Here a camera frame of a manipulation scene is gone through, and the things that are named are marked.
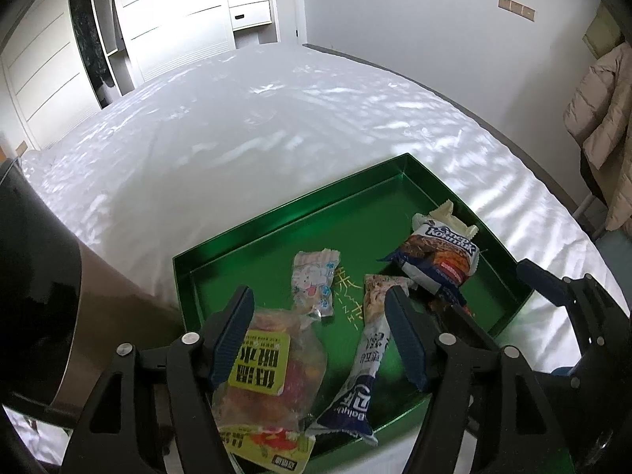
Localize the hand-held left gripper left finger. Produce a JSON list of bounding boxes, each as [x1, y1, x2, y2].
[[62, 284, 255, 474]]

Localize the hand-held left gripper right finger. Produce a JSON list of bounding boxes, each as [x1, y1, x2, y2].
[[384, 285, 576, 474]]

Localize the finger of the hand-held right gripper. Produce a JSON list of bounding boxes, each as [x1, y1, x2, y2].
[[517, 258, 576, 307]]

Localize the long grey white snack packet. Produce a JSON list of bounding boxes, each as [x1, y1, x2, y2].
[[305, 274, 416, 448]]

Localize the clear bag with green label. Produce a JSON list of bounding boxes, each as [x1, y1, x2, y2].
[[211, 306, 329, 472]]

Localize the small white candy packet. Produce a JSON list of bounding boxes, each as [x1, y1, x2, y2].
[[292, 248, 341, 324]]

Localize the dark blue chip packet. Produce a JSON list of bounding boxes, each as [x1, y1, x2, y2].
[[378, 200, 481, 307]]

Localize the green tray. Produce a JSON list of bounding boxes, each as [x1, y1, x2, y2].
[[172, 153, 536, 462]]

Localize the beige coat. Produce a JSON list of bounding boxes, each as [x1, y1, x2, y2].
[[563, 42, 632, 233]]

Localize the bronze and black appliance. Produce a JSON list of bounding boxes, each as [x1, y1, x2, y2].
[[0, 158, 186, 428]]

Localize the olive hanging cloth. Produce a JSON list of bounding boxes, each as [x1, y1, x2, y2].
[[583, 4, 624, 58]]

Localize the white wardrobe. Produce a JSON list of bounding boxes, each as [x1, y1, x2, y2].
[[0, 0, 297, 154]]

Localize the dark hanging clothes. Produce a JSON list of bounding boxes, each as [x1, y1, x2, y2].
[[68, 0, 117, 90]]

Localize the wall switch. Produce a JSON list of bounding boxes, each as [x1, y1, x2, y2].
[[498, 0, 536, 23]]

